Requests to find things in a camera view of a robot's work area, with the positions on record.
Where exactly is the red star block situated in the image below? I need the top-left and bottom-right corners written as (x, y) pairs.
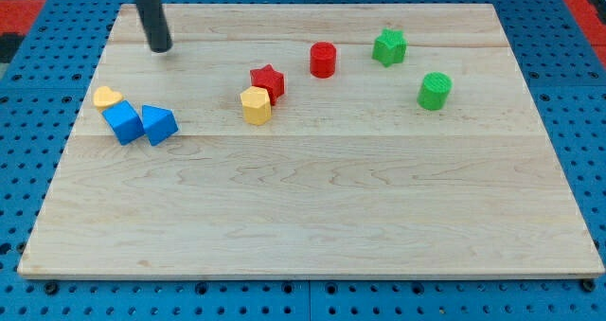
top-left (250, 63), bottom-right (285, 106)

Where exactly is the red cylinder block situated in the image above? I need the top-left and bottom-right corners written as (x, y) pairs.
top-left (310, 42), bottom-right (337, 79)

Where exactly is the blue cube block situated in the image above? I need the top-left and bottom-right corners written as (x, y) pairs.
top-left (101, 100), bottom-right (144, 146)

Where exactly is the yellow hexagon block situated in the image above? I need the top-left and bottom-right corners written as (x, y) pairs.
top-left (240, 86), bottom-right (272, 125)

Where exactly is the wooden board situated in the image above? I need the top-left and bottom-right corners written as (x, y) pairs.
top-left (18, 4), bottom-right (604, 280)

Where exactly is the blue triangle block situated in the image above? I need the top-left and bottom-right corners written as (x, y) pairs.
top-left (142, 105), bottom-right (179, 146)

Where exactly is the green cylinder block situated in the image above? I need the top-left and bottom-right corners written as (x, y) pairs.
top-left (417, 72), bottom-right (453, 111)

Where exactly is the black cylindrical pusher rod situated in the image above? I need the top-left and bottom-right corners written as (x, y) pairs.
top-left (134, 0), bottom-right (172, 53)

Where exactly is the yellow heart block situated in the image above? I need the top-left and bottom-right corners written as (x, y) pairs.
top-left (93, 86), bottom-right (124, 113)

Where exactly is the green star block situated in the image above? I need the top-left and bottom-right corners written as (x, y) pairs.
top-left (371, 28), bottom-right (407, 67)

